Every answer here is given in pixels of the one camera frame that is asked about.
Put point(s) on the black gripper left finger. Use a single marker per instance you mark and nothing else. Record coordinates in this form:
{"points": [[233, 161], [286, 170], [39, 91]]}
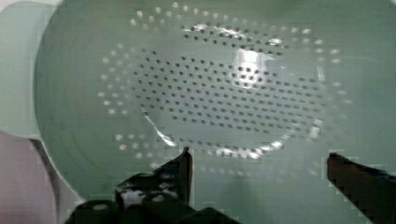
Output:
{"points": [[159, 197]]}

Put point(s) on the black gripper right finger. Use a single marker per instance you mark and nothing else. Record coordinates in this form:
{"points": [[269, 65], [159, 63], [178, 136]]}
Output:
{"points": [[371, 190]]}

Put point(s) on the green strainer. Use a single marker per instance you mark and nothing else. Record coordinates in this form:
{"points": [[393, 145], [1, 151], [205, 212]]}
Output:
{"points": [[261, 92]]}

